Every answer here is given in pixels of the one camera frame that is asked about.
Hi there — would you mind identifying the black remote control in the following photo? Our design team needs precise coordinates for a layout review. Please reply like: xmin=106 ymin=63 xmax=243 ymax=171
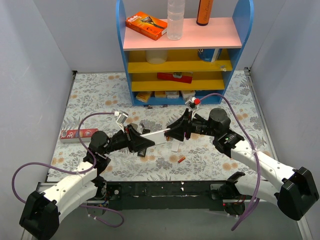
xmin=137 ymin=148 xmax=147 ymax=158

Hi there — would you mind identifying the white battery cover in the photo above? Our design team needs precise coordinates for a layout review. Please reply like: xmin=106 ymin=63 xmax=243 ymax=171
xmin=171 ymin=142 xmax=180 ymax=152

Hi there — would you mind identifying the white remote control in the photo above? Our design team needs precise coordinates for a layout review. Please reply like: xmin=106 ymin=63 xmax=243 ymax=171
xmin=141 ymin=128 xmax=173 ymax=145

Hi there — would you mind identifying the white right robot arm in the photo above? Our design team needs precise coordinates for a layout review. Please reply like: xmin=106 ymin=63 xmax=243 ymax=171
xmin=165 ymin=108 xmax=320 ymax=221

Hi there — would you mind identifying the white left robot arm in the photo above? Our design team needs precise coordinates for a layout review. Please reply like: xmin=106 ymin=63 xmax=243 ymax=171
xmin=19 ymin=125 xmax=158 ymax=240

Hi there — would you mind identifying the grey remote control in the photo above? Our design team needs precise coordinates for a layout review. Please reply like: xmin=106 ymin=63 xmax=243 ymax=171
xmin=131 ymin=123 xmax=138 ymax=130

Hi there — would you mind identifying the white tissue pack right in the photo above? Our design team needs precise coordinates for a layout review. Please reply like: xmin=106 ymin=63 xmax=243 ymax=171
xmin=180 ymin=90 xmax=196 ymax=100

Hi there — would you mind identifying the white tissue pack middle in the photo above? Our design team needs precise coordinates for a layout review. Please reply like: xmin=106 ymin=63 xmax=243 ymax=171
xmin=165 ymin=91 xmax=180 ymax=99

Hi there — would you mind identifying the red toothpaste box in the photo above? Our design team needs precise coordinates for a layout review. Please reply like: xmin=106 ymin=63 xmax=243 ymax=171
xmin=59 ymin=128 xmax=98 ymax=143

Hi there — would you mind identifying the red flat box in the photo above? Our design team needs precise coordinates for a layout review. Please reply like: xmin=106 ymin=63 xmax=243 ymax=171
xmin=157 ymin=72 xmax=193 ymax=84

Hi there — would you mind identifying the floral table mat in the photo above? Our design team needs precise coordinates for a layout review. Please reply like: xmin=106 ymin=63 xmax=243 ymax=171
xmin=61 ymin=70 xmax=273 ymax=181

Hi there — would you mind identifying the yellow tissue pack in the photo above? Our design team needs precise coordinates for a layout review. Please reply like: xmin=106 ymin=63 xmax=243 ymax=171
xmin=135 ymin=91 xmax=153 ymax=103

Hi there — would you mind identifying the blue shelf unit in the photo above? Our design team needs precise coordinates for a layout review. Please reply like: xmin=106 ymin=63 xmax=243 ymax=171
xmin=115 ymin=0 xmax=254 ymax=106

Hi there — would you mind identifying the blue white can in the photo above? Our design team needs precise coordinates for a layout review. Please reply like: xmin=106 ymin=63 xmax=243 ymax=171
xmin=197 ymin=48 xmax=222 ymax=63

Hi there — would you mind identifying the white plastic cup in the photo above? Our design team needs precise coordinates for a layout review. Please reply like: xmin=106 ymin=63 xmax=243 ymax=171
xmin=145 ymin=50 xmax=168 ymax=65

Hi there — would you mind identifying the orange razor box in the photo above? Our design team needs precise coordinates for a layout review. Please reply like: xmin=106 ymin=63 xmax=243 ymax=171
xmin=125 ymin=11 xmax=168 ymax=41

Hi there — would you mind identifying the clear plastic bottle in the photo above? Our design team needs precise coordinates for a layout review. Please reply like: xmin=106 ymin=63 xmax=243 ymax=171
xmin=167 ymin=0 xmax=185 ymax=41

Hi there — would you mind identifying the orange cologne bottle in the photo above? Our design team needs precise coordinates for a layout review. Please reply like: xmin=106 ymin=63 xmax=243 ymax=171
xmin=196 ymin=0 xmax=214 ymax=26

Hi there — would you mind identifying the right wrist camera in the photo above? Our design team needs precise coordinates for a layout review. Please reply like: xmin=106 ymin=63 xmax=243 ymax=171
xmin=185 ymin=96 xmax=201 ymax=118

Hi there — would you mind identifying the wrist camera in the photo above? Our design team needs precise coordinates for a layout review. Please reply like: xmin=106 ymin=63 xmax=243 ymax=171
xmin=185 ymin=96 xmax=201 ymax=118
xmin=114 ymin=111 xmax=129 ymax=131

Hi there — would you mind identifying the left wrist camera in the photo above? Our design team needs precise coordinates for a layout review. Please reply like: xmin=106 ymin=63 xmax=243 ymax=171
xmin=114 ymin=111 xmax=129 ymax=131

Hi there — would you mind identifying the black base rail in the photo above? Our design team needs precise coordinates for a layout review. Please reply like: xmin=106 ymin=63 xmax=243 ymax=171
xmin=106 ymin=180 xmax=240 ymax=211

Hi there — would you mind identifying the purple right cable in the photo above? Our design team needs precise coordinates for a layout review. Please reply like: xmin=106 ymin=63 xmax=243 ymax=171
xmin=197 ymin=93 xmax=262 ymax=231

